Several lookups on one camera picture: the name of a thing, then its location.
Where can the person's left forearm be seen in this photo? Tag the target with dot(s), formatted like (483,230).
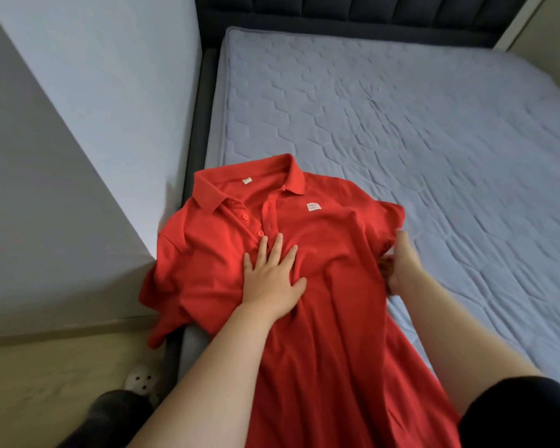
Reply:
(210,387)

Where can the grey quilted bed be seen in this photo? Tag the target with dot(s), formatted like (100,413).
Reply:
(429,116)

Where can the red polo shirt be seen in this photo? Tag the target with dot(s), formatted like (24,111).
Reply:
(336,359)

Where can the dark grey upholstered headboard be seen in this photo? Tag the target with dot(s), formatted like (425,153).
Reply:
(355,14)

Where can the person's right forearm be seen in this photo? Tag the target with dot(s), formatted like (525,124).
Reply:
(462,345)

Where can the person's left hand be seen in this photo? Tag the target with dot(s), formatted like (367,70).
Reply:
(271,284)

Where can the person's white clog shoe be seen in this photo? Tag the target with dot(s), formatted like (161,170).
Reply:
(143,382)

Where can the person's right hand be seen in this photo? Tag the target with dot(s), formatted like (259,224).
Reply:
(403,266)

